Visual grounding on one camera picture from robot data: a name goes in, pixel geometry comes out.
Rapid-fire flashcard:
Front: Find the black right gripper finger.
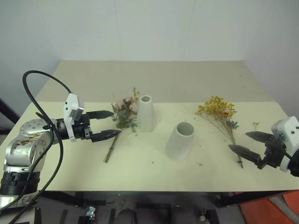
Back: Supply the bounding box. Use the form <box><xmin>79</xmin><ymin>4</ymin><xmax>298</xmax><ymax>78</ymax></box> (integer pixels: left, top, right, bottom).
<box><xmin>228</xmin><ymin>144</ymin><xmax>263</xmax><ymax>166</ymax></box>
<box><xmin>245</xmin><ymin>131</ymin><xmax>273</xmax><ymax>143</ymax></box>

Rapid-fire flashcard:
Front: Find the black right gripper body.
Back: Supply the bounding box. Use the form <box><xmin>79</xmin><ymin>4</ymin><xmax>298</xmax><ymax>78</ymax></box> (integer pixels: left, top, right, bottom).
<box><xmin>256</xmin><ymin>133</ymin><xmax>288</xmax><ymax>169</ymax></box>

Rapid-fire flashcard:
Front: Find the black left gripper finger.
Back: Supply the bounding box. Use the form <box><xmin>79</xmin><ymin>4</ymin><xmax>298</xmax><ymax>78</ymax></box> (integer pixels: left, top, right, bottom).
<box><xmin>90</xmin><ymin>130</ymin><xmax>122</xmax><ymax>143</ymax></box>
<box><xmin>86</xmin><ymin>110</ymin><xmax>115</xmax><ymax>119</ymax></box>

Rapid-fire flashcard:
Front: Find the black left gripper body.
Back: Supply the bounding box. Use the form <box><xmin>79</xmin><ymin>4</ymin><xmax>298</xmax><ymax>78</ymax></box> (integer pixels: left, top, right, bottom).
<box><xmin>72</xmin><ymin>112</ymin><xmax>93</xmax><ymax>143</ymax></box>

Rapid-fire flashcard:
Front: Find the tall narrow white vase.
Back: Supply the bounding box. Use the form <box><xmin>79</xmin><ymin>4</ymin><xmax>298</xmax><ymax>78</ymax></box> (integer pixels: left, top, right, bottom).
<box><xmin>136</xmin><ymin>95</ymin><xmax>157</xmax><ymax>133</ymax></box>

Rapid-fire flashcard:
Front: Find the wide white vase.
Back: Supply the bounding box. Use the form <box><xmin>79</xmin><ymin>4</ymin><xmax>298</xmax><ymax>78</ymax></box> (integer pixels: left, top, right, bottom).
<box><xmin>165</xmin><ymin>122</ymin><xmax>195</xmax><ymax>161</ymax></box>

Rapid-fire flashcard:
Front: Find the pink flower bouquet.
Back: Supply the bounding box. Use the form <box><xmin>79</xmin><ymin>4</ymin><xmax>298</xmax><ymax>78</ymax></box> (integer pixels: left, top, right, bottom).
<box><xmin>103</xmin><ymin>86</ymin><xmax>141</xmax><ymax>163</ymax></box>

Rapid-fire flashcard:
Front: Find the yellow dried flower bouquet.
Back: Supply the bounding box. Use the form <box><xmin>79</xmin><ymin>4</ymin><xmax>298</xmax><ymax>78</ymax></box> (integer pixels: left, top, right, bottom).
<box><xmin>194</xmin><ymin>95</ymin><xmax>244</xmax><ymax>168</ymax></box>

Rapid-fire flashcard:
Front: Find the orange object under table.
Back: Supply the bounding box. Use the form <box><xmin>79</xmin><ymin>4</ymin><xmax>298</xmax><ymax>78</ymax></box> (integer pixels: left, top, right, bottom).
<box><xmin>238</xmin><ymin>190</ymin><xmax>299</xmax><ymax>224</ymax></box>

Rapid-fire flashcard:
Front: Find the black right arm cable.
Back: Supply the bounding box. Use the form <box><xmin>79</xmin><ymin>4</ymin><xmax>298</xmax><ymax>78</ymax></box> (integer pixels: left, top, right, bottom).
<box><xmin>284</xmin><ymin>150</ymin><xmax>299</xmax><ymax>164</ymax></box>

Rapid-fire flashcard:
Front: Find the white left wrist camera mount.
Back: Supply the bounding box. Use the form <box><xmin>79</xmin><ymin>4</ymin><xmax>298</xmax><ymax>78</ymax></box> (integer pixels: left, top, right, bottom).
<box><xmin>63</xmin><ymin>93</ymin><xmax>85</xmax><ymax>142</ymax></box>

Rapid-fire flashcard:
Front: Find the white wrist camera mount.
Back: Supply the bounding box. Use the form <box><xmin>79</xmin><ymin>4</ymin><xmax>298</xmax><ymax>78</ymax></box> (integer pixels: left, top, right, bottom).
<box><xmin>271</xmin><ymin>116</ymin><xmax>299</xmax><ymax>173</ymax></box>
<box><xmin>63</xmin><ymin>93</ymin><xmax>85</xmax><ymax>142</ymax></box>

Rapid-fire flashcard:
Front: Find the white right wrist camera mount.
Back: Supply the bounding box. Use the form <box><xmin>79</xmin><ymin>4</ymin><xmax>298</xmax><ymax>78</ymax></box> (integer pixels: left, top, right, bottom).
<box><xmin>271</xmin><ymin>116</ymin><xmax>299</xmax><ymax>173</ymax></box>

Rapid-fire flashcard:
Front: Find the black table frame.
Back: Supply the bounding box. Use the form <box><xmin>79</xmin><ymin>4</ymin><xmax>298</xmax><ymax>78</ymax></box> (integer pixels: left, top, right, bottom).
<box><xmin>35</xmin><ymin>190</ymin><xmax>290</xmax><ymax>224</ymax></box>

